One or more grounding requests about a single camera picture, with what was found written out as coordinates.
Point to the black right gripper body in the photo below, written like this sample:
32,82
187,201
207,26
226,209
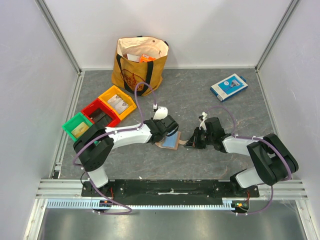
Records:
196,138

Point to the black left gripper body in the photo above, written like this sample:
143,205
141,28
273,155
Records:
155,121

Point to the brown leather card holder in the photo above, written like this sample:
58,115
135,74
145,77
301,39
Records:
171,142

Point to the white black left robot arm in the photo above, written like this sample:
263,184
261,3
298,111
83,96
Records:
94,146

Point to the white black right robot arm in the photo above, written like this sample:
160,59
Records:
272,161

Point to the silver cards in yellow bin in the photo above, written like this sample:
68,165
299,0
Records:
118,104

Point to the black cards in red bin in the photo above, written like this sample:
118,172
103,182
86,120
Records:
100,117

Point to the gold card in green bin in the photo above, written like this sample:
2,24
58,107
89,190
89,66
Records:
80,130

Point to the yellow plastic bin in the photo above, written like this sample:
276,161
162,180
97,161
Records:
104,97

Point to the blue razor package box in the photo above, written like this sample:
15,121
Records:
229,87

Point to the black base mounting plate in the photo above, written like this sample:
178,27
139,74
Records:
205,187

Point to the yellow canvas tote bag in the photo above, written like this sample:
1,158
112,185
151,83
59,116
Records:
129,75

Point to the orange box in bag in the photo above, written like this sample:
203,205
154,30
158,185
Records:
146,58

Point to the red plastic bin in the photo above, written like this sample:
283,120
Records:
97,103

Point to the white box in bag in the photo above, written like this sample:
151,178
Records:
133,58

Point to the green plastic bin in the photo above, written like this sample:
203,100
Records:
74,122

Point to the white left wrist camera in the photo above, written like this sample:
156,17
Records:
160,112

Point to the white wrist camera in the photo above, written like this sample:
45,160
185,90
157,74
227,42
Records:
202,119
160,112

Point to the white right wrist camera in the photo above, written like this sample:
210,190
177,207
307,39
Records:
202,119

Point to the grey slotted cable duct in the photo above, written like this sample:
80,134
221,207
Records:
100,204

